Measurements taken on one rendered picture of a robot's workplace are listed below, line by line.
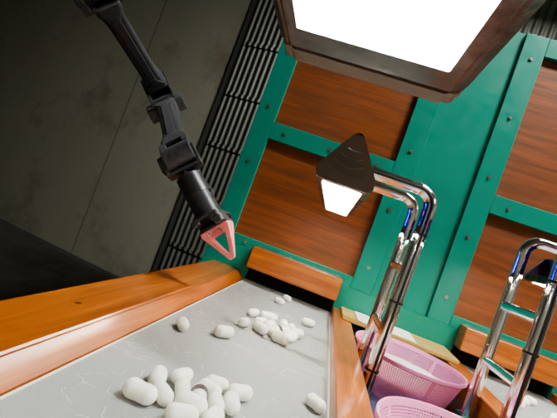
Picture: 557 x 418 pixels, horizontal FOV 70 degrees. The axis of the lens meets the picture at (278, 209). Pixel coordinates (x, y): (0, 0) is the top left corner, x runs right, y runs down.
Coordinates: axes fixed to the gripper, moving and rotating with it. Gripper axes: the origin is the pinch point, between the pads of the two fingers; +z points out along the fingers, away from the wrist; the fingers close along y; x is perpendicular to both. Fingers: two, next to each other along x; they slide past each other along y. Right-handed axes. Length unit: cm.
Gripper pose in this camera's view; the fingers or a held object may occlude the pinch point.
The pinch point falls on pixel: (230, 255)
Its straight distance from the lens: 85.4
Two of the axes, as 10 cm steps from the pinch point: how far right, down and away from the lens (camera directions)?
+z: 4.9, 8.6, -1.6
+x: -8.6, 5.1, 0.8
